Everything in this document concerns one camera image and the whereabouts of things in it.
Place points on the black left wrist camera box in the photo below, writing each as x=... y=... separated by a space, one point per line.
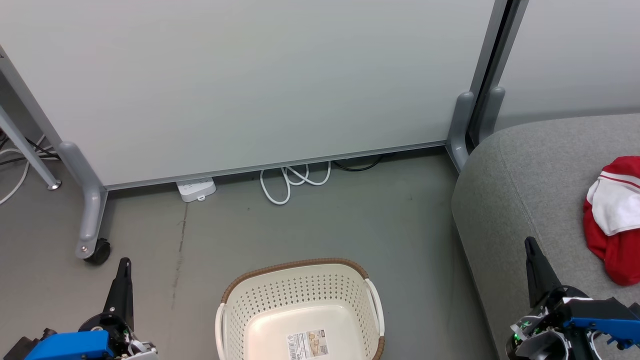
x=27 y=345

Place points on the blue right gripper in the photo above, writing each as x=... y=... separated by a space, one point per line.
x=600 y=322

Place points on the grey partition foot with caster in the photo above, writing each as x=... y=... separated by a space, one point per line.
x=90 y=200

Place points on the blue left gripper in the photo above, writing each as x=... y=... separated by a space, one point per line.
x=75 y=345

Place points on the white power strip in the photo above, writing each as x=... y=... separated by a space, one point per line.
x=196 y=189

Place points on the grey partition foot by sofa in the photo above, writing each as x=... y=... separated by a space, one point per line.
x=459 y=130

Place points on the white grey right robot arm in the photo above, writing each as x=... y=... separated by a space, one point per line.
x=542 y=345

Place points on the narrow white partition panel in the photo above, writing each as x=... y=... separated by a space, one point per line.
x=575 y=55

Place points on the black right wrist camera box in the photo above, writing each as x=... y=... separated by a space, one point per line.
x=600 y=306

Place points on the grey narrow panel foot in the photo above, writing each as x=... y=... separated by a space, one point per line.
x=492 y=112

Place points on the printed basket label sticker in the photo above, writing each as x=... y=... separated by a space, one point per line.
x=307 y=344

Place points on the grey fabric sofa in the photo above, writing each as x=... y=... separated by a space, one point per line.
x=525 y=200

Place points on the wide white partition panel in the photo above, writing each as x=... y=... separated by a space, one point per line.
x=240 y=80

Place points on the grey metal table leg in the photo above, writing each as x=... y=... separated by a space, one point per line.
x=25 y=150

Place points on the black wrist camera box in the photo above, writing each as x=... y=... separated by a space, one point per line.
x=600 y=306
x=27 y=345

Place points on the red and white jersey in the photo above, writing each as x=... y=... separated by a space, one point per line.
x=617 y=220

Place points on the cream perforated laundry basket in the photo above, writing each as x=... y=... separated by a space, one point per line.
x=300 y=310

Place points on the black caster wheel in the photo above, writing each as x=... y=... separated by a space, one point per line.
x=100 y=252

